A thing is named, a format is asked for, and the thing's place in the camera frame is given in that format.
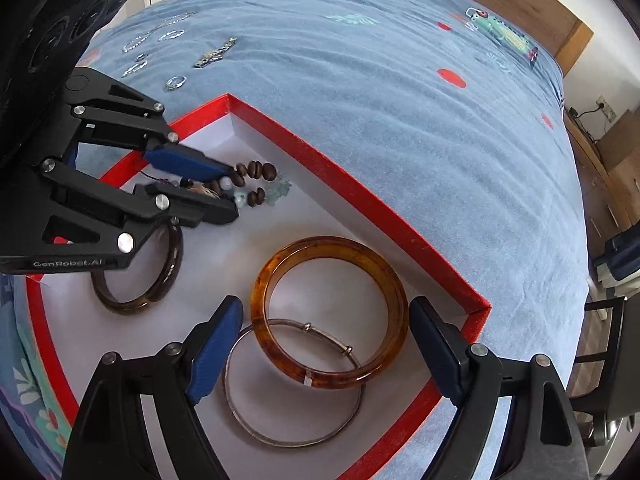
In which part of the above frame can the blue printed bedsheet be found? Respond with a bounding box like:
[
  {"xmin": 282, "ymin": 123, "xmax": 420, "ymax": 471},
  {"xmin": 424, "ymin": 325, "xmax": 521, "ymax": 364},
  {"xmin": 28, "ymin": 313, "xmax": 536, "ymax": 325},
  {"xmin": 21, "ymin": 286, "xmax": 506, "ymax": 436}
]
[{"xmin": 0, "ymin": 0, "xmax": 593, "ymax": 480}]

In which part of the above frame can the metal link bracelet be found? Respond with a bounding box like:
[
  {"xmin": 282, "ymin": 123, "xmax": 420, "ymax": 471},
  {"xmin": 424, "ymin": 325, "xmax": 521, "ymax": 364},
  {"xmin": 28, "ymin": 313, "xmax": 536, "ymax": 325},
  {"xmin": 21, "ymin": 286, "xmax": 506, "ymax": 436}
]
[{"xmin": 194, "ymin": 37, "xmax": 238, "ymax": 69}]

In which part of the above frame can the wooden nightstand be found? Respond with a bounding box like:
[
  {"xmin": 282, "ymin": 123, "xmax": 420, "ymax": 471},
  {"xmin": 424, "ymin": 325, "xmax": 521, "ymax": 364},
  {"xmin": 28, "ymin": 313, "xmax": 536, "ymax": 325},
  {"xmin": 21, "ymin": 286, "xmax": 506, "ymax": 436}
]
[{"xmin": 565, "ymin": 110, "xmax": 623, "ymax": 246}]

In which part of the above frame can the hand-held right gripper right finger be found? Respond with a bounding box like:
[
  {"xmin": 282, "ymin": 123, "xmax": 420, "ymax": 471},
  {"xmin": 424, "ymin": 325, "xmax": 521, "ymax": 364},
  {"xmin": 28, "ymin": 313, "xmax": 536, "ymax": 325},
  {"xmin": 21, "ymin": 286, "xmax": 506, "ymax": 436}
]
[{"xmin": 409, "ymin": 296, "xmax": 591, "ymax": 480}]

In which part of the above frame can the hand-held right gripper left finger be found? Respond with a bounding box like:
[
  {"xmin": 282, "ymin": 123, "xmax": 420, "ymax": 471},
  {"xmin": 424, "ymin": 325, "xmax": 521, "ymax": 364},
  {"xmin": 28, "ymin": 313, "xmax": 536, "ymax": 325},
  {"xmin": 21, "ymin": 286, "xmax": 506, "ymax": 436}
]
[{"xmin": 60, "ymin": 296, "xmax": 245, "ymax": 480}]

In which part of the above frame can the grey chair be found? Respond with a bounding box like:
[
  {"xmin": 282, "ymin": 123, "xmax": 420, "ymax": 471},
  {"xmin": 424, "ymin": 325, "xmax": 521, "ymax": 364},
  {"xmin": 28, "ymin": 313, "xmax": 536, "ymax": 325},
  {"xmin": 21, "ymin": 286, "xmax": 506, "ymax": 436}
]
[{"xmin": 570, "ymin": 295, "xmax": 640, "ymax": 448}]

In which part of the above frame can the silver chain necklace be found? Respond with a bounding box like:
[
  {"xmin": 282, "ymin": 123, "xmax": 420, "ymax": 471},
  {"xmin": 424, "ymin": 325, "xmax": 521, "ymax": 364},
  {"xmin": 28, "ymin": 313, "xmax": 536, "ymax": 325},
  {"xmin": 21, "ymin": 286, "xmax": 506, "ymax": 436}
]
[{"xmin": 122, "ymin": 10, "xmax": 197, "ymax": 55}]

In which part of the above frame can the dark blue bag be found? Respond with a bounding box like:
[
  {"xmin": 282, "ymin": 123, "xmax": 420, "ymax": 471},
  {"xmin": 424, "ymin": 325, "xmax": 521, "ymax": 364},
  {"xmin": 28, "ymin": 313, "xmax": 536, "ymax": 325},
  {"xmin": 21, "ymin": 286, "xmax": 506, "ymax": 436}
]
[{"xmin": 592, "ymin": 232, "xmax": 640, "ymax": 288}]

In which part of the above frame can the thin silver bangle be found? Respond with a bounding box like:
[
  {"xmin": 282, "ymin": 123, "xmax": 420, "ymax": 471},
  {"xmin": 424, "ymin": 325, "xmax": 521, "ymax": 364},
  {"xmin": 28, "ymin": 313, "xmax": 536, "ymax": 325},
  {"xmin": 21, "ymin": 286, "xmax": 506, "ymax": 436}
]
[{"xmin": 222, "ymin": 317, "xmax": 368, "ymax": 448}]

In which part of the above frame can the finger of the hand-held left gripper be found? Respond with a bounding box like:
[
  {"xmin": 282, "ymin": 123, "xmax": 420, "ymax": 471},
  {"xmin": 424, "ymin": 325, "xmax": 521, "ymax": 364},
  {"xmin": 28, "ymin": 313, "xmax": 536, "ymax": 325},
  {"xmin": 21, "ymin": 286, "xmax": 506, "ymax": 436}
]
[
  {"xmin": 40, "ymin": 157, "xmax": 239, "ymax": 262},
  {"xmin": 62, "ymin": 66, "xmax": 236, "ymax": 184}
]

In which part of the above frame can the red jewelry box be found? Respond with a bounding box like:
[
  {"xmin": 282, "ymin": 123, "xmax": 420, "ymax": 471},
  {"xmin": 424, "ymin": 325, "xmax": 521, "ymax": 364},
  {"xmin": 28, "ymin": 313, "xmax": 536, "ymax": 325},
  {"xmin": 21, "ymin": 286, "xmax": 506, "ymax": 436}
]
[{"xmin": 22, "ymin": 92, "xmax": 493, "ymax": 480}]

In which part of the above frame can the wooden headboard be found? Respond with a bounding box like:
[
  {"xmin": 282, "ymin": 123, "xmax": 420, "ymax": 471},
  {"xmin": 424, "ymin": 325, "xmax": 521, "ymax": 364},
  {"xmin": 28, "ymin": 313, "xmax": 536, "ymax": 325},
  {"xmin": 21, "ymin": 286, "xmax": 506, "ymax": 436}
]
[{"xmin": 420, "ymin": 0, "xmax": 595, "ymax": 78}]

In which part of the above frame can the dark brown bangle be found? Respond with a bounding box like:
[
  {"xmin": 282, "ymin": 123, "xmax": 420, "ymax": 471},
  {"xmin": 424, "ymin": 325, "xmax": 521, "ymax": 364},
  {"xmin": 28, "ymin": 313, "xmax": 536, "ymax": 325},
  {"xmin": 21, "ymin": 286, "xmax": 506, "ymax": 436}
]
[{"xmin": 90, "ymin": 217, "xmax": 185, "ymax": 316}]

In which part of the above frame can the amber bangle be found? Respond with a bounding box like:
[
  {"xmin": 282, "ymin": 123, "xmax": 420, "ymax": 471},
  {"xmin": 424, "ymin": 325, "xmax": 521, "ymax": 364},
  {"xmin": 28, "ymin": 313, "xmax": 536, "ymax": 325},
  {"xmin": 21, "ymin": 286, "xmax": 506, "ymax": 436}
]
[{"xmin": 250, "ymin": 236, "xmax": 410, "ymax": 390}]

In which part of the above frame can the wooden drawer cabinet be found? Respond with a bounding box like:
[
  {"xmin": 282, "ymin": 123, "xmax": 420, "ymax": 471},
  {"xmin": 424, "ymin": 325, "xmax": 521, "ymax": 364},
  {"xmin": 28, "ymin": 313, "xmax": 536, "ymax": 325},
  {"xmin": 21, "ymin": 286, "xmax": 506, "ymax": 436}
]
[{"xmin": 597, "ymin": 110, "xmax": 640, "ymax": 211}]

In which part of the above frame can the wooden bead bracelet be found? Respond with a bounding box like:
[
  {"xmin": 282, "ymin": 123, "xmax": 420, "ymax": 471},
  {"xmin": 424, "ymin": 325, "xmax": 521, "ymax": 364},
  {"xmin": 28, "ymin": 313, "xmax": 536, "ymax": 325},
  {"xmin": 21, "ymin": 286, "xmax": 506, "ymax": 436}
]
[{"xmin": 140, "ymin": 160, "xmax": 293, "ymax": 211}]

